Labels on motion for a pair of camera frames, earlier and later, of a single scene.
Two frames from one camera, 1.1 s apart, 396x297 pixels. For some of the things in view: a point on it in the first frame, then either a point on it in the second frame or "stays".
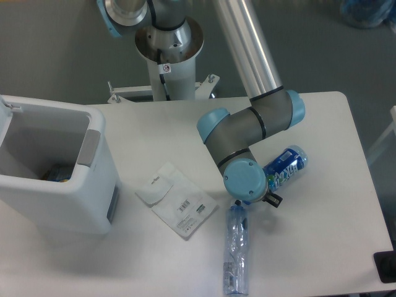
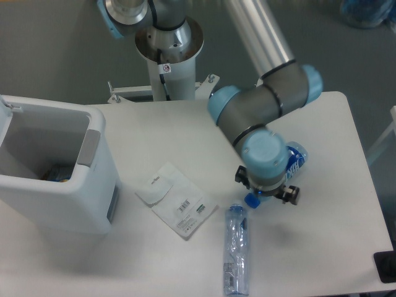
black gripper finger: x=273 y=198 to x=290 y=194
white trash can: x=58 y=170 stays
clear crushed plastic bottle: x=236 y=260 stays
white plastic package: x=177 y=200 stays
